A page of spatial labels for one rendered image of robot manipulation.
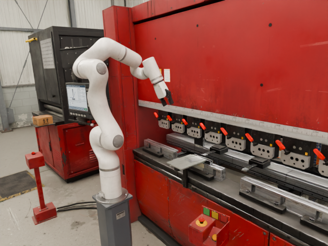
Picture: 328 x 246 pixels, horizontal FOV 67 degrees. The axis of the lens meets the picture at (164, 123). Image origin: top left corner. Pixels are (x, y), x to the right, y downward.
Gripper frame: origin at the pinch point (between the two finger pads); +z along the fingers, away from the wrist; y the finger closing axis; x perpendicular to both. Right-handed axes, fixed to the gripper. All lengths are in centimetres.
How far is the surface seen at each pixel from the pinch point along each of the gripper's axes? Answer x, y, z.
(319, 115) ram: 38, 70, 33
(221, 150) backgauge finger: 41, -23, 60
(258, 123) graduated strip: 33, 35, 33
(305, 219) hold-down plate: 16, 57, 85
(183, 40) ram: 45, -17, -35
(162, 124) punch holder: 20, -63, 23
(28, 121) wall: -71, -727, -66
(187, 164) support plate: 4, -19, 51
